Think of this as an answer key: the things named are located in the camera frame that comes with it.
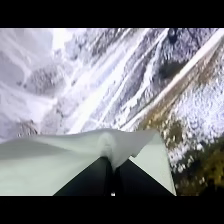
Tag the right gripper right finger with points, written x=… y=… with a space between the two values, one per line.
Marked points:
x=136 y=183

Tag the white garment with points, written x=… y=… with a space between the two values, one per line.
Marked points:
x=40 y=163

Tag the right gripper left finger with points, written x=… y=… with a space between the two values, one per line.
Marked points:
x=91 y=180

